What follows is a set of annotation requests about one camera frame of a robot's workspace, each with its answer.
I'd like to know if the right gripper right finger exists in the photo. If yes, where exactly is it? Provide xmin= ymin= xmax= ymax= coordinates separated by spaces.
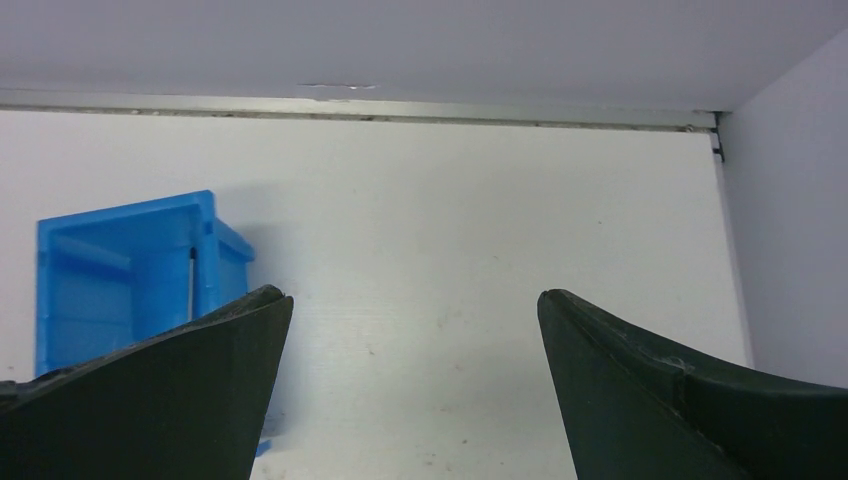
xmin=537 ymin=290 xmax=847 ymax=479

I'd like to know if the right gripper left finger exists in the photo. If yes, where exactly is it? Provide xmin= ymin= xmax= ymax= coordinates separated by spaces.
xmin=1 ymin=285 xmax=294 ymax=479

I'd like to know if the blue plastic bin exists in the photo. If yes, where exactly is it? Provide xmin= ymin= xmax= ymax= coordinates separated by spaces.
xmin=34 ymin=190 xmax=274 ymax=460

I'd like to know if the aluminium table edge frame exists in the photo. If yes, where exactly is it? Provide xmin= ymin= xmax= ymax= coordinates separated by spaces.
xmin=1 ymin=88 xmax=725 ymax=162

